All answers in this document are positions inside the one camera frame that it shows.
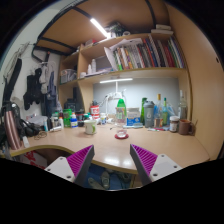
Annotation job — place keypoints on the row of books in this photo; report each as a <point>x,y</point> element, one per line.
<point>139,53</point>

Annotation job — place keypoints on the ceiling light tube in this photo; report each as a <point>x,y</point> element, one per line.
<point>99,27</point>

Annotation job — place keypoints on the green canister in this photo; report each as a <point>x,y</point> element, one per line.
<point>66,117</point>

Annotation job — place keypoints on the white-lidded dark jar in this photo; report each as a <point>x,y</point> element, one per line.
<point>174,121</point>

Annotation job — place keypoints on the red white container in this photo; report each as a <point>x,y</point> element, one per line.
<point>95,112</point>

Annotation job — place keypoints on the green glass bottle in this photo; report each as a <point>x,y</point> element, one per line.
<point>165,112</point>

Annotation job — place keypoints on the hanging dark clothes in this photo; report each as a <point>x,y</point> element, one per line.
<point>41,90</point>

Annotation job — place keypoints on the blue white small bottle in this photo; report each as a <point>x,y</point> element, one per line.
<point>73,121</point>

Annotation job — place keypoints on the tall clear bottle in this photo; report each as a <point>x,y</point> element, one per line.
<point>182,107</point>

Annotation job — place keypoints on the dark green bottle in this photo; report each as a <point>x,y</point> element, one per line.
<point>142,110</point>

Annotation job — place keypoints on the red round coaster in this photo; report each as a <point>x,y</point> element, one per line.
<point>121,136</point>

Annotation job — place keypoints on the white desk lamp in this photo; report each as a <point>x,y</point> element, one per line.
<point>116,95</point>

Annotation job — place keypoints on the grey shaker bottle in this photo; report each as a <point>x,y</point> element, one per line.
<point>148,113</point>

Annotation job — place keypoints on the clear plastic water bottle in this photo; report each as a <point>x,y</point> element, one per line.
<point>121,112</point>

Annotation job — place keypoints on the white green mug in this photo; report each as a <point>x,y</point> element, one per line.
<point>90,127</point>

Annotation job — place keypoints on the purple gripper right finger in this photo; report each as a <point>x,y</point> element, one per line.
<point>152,167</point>

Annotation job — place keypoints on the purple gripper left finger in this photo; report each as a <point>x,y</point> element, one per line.
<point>73,168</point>

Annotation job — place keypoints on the wooden shelf unit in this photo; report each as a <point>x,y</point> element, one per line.
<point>86,54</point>

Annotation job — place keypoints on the small clear glass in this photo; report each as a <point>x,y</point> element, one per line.
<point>122,132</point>

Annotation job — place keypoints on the blue white tissue box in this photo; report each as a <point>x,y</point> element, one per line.
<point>133,116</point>

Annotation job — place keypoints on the brown ceramic mug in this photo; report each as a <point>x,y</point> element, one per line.
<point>185,127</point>

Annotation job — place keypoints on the clear storage box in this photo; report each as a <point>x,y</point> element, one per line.
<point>67,75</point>

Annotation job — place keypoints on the clear glass bottle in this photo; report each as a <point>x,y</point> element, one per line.
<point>158,120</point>

